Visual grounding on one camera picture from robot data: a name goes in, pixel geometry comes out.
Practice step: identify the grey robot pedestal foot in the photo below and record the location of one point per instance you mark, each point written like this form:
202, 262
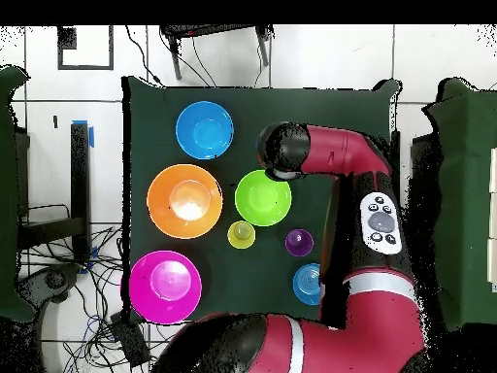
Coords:
54, 279

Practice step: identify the black floor box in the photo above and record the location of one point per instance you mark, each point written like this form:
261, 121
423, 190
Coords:
130, 340

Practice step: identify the purple cup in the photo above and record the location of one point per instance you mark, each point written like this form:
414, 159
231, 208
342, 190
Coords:
299, 243

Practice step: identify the dark green tablecloth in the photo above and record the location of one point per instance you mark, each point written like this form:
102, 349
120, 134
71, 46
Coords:
248, 279

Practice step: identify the pale translucent yellow cup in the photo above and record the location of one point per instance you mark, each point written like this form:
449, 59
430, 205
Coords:
241, 234

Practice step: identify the orange bowl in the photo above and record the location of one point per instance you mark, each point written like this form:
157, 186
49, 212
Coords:
163, 202

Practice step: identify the black stool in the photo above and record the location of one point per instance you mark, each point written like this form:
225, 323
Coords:
209, 30

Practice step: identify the blue tape strip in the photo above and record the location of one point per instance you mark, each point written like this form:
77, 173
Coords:
91, 136

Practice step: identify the pink bowl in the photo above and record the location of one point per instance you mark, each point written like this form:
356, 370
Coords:
165, 287

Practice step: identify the black floor frame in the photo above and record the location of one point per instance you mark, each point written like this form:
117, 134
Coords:
85, 68

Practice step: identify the small blue bowl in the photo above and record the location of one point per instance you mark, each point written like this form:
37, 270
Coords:
306, 283

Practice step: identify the neighbouring green cloth table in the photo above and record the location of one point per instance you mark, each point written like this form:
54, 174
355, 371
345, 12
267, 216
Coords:
7, 194
466, 194

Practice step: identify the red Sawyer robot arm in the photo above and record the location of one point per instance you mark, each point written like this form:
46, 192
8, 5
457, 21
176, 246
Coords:
369, 330

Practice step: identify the large blue bowl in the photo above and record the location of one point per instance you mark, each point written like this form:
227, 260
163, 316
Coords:
204, 130

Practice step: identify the black table frame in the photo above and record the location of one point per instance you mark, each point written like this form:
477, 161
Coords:
79, 175

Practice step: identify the green bowl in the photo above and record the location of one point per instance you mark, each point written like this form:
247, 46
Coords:
263, 199

